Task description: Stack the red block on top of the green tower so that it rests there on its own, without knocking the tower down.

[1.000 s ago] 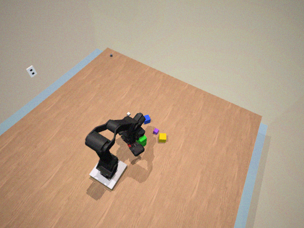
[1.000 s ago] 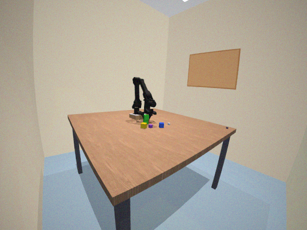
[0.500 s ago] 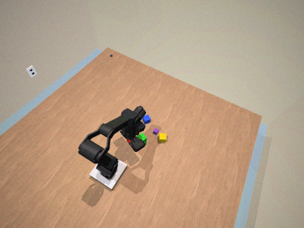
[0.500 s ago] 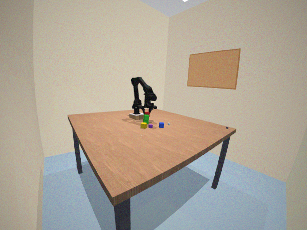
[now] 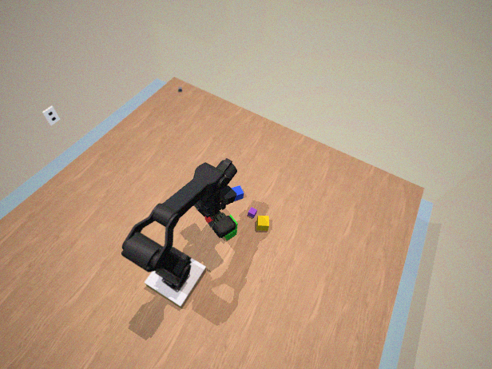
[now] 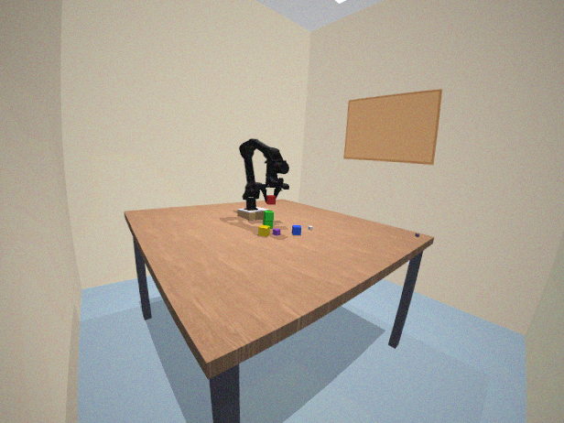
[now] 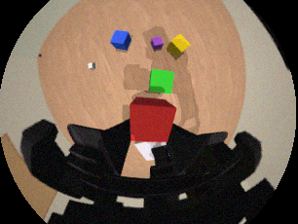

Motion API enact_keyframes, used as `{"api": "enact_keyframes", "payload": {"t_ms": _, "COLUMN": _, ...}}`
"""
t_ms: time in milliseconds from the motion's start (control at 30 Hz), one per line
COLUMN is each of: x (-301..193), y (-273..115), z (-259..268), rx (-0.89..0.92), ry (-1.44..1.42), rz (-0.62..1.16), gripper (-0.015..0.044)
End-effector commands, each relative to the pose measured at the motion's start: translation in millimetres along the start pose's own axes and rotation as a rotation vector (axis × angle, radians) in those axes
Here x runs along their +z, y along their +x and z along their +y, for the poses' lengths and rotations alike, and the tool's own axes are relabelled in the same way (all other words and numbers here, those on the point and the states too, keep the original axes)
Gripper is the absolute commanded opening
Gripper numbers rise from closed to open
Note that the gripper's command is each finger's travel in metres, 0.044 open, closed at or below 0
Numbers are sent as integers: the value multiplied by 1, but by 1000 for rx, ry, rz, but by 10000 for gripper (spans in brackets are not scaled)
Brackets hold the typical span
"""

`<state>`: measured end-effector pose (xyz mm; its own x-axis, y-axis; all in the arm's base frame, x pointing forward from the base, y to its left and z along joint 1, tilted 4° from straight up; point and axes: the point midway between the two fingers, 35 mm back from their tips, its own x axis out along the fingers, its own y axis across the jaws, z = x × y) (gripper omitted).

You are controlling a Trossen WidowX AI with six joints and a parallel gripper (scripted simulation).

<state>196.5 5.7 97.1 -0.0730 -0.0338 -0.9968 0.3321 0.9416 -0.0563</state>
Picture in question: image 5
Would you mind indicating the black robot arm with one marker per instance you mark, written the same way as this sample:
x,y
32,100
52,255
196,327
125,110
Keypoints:
x,y
172,265

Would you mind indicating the blue block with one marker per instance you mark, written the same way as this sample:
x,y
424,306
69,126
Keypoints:
x,y
239,192

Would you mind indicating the small purple block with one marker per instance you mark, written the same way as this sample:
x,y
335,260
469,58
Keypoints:
x,y
252,212

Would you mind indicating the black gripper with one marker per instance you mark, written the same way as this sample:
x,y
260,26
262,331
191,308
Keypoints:
x,y
220,224

